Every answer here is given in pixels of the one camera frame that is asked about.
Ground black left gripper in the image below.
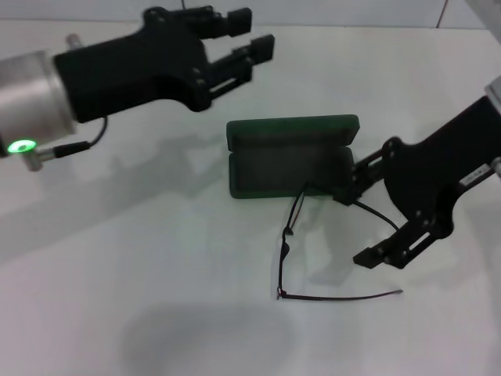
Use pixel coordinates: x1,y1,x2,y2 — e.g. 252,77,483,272
53,6,254,124

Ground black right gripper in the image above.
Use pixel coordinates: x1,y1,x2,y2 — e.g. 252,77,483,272
332,95,501,272

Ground black thin-framed glasses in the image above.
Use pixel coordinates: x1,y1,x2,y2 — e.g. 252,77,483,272
275,180,405,302

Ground green glasses case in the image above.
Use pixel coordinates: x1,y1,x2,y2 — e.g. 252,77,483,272
225,114,361,201

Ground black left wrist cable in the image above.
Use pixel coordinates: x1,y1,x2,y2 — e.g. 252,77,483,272
49,116,110,158

